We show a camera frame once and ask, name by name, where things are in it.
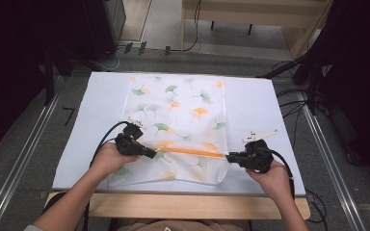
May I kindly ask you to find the light wooden bench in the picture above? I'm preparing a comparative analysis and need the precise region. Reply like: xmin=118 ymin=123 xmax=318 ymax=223
xmin=180 ymin=0 xmax=334 ymax=60

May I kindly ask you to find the black cable with plug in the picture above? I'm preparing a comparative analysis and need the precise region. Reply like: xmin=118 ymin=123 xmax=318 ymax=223
xmin=164 ymin=0 xmax=203 ymax=57

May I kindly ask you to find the wooden table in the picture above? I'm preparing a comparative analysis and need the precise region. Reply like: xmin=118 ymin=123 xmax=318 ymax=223
xmin=44 ymin=191 xmax=312 ymax=221

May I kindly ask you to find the black curtain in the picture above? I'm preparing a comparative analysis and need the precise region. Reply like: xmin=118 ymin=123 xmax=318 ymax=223
xmin=0 ymin=0 xmax=90 ymax=157
xmin=297 ymin=0 xmax=370 ymax=182

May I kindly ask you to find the black floor cable bundle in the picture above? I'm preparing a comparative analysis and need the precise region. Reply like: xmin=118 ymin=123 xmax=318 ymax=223
xmin=271 ymin=60 xmax=311 ymax=120

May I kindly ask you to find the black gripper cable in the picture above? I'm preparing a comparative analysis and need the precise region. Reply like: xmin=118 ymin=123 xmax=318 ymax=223
xmin=82 ymin=120 xmax=132 ymax=231
xmin=262 ymin=146 xmax=296 ymax=200

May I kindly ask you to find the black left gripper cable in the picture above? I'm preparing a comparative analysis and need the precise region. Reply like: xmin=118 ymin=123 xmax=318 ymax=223
xmin=82 ymin=120 xmax=132 ymax=231

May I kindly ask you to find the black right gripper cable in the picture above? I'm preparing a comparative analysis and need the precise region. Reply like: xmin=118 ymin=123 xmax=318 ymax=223
xmin=262 ymin=146 xmax=296 ymax=200

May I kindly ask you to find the black metal stand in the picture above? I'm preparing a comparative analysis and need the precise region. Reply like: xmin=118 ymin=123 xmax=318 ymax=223
xmin=42 ymin=47 xmax=56 ymax=107

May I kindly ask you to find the white floor cable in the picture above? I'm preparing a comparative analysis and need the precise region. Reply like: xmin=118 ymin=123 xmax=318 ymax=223
xmin=95 ymin=47 xmax=123 ymax=72

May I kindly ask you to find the black cabinet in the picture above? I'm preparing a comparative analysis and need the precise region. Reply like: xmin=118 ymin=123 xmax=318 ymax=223
xmin=82 ymin=0 xmax=127 ymax=63

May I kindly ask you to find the person's right hand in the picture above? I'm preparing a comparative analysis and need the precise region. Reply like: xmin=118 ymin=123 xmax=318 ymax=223
xmin=245 ymin=159 xmax=292 ymax=202

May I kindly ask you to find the person's left hand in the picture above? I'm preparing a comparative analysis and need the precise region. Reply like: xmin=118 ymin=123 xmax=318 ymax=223
xmin=89 ymin=141 xmax=141 ymax=183

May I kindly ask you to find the leaf print mesh laundry bag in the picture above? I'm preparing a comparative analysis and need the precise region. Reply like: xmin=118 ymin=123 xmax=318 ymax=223
xmin=107 ymin=74 xmax=231 ymax=189

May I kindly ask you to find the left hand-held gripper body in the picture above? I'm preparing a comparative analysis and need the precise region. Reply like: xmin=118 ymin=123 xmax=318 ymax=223
xmin=114 ymin=116 xmax=149 ymax=158

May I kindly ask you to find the white table board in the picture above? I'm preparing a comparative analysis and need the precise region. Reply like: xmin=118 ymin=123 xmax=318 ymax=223
xmin=51 ymin=70 xmax=307 ymax=197

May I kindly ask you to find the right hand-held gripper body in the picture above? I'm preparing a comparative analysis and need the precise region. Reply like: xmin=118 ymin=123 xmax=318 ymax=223
xmin=237 ymin=128 xmax=279 ymax=174

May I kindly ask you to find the metal floor rail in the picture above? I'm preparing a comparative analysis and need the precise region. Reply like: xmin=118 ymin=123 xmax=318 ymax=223
xmin=0 ymin=76 xmax=66 ymax=231
xmin=297 ymin=90 xmax=367 ymax=231

